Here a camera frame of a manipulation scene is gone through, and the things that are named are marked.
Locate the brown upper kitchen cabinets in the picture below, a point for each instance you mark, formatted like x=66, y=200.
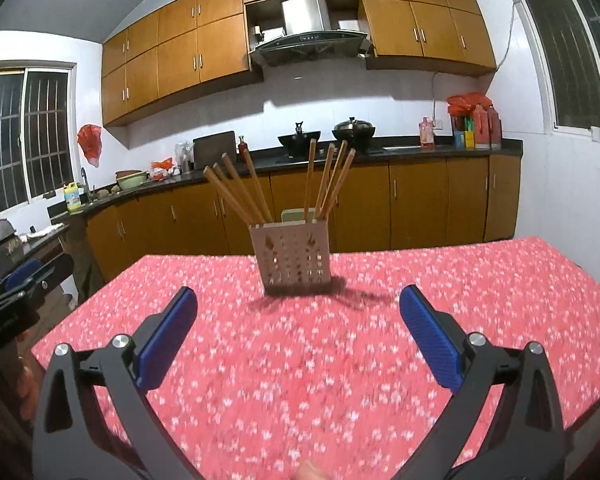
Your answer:
x=180, y=50

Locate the brown kitchen cabinets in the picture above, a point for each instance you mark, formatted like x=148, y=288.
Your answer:
x=180, y=50
x=420, y=200

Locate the small red bottle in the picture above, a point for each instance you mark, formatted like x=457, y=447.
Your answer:
x=241, y=147

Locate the black kitchen countertop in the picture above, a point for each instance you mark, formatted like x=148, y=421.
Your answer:
x=410, y=152

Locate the red floral tablecloth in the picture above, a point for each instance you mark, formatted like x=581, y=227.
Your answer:
x=290, y=385

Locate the hanging red plastic bag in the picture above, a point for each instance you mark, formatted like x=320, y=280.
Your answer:
x=90, y=142

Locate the dark cutting board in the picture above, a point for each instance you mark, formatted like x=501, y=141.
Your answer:
x=214, y=150

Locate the black wok with lid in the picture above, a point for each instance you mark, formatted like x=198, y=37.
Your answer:
x=353, y=132

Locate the red bag of bottles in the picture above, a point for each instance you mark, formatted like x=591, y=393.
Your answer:
x=480, y=122

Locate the clear plastic bag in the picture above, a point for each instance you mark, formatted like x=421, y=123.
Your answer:
x=184, y=157

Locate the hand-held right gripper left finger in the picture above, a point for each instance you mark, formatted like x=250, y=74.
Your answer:
x=167, y=340

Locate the brown lower kitchen cabinets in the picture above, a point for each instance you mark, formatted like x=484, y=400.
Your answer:
x=420, y=200

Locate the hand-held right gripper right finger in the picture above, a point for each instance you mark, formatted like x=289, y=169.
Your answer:
x=430, y=340

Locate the pink bottle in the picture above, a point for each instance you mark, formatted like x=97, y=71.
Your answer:
x=426, y=135

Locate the barred window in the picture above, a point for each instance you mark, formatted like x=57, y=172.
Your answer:
x=40, y=135
x=570, y=60

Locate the green basin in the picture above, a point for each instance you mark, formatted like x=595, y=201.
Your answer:
x=131, y=180

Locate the yellow detergent bottle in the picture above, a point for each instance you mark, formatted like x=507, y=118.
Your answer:
x=72, y=200

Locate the white cloth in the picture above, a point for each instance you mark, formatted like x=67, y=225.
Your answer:
x=42, y=232

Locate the beige perforated utensil holder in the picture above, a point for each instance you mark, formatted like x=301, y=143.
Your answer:
x=290, y=260

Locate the steel range hood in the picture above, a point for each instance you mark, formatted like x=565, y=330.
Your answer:
x=305, y=40

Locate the bunch of wooden chopsticks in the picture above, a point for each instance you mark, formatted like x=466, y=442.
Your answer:
x=309, y=180

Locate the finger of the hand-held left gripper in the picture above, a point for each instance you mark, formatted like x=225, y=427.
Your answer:
x=24, y=271

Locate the metal faucet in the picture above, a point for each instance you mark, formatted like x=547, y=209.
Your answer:
x=83, y=180

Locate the person's right hand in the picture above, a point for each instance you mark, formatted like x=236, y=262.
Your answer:
x=312, y=472

